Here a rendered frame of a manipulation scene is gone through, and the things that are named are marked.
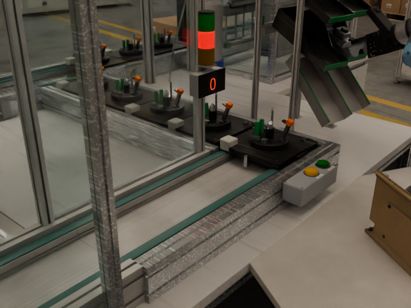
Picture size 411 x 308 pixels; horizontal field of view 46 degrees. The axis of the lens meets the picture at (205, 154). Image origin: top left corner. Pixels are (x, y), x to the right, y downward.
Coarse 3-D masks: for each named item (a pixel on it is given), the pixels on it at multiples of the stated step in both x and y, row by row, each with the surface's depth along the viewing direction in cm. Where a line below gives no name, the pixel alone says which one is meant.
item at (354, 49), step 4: (344, 44) 174; (348, 44) 171; (356, 44) 170; (360, 44) 169; (364, 44) 168; (352, 48) 171; (356, 48) 170; (360, 48) 169; (352, 52) 172; (356, 52) 171; (356, 56) 171
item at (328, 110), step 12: (288, 60) 177; (300, 60) 182; (300, 72) 174; (312, 72) 182; (324, 72) 181; (300, 84) 175; (312, 84) 179; (324, 84) 182; (312, 96) 172; (324, 96) 180; (336, 96) 180; (312, 108) 174; (324, 108) 177; (336, 108) 180; (348, 108) 177; (324, 120) 171; (336, 120) 177
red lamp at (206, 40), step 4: (200, 32) 141; (204, 32) 140; (208, 32) 140; (212, 32) 141; (200, 36) 142; (204, 36) 141; (208, 36) 141; (212, 36) 142; (200, 40) 142; (204, 40) 141; (208, 40) 141; (212, 40) 142; (200, 44) 143; (204, 44) 142; (208, 44) 142; (212, 44) 143; (204, 48) 142; (208, 48) 142
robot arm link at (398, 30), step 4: (404, 20) 156; (396, 24) 157; (400, 24) 156; (404, 24) 154; (396, 28) 157; (400, 28) 155; (404, 28) 154; (396, 32) 157; (400, 32) 156; (404, 32) 154; (396, 36) 157; (400, 36) 156; (404, 36) 155; (400, 40) 157; (404, 40) 156
